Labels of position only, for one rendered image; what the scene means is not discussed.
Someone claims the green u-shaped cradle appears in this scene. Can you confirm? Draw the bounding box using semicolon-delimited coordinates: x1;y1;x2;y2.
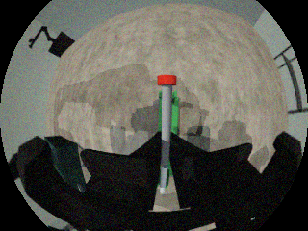
157;91;178;189

